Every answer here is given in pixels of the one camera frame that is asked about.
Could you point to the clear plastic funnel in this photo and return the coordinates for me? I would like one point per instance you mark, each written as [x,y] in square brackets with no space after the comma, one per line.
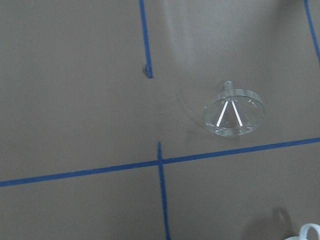
[234,112]

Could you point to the blue tape strip lengthwise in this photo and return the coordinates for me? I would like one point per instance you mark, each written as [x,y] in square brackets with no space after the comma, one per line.
[163,191]

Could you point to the blue tape strip crosswise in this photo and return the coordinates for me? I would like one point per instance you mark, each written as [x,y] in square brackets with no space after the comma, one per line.
[166,161]

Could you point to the brown cardboard mat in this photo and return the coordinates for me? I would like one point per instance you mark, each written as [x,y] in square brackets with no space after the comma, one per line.
[74,96]

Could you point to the white enamel cup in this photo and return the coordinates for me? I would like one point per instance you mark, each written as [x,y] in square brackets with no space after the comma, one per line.
[304,231]

